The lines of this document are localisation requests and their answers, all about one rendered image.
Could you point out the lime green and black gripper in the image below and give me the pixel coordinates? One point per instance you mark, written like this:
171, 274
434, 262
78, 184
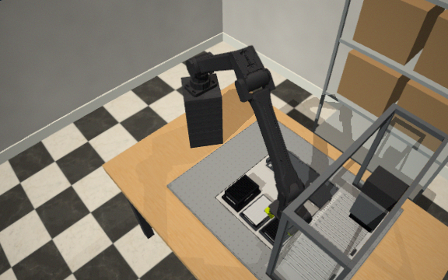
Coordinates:
274, 210

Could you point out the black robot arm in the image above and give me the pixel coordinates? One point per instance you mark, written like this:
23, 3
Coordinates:
288, 185

